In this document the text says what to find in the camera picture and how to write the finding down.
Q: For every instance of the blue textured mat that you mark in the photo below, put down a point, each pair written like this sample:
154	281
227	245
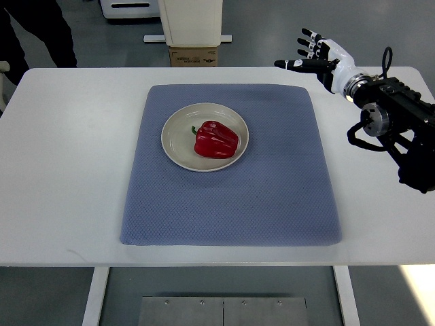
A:
277	194

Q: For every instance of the cream round plate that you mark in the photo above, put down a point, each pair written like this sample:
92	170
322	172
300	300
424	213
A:
179	136

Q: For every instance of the person in black trousers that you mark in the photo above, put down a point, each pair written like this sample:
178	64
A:
43	19

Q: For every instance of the white right table leg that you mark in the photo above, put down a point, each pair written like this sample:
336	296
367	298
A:
349	311

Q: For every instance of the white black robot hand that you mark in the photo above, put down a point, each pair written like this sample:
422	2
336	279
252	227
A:
334	67

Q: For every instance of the white left table leg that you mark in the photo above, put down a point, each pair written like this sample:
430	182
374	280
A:
96	296

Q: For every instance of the red bell pepper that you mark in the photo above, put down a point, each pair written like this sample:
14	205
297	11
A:
215	140

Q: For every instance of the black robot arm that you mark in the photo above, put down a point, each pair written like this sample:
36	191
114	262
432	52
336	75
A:
394	119

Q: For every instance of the white pedestal column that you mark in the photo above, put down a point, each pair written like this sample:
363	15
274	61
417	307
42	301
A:
190	24

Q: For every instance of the brown cardboard box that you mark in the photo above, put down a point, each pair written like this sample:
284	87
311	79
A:
193	57

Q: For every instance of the white table leg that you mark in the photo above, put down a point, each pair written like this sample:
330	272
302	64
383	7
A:
349	311
96	296

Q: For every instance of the white machine base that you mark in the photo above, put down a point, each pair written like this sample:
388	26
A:
129	9

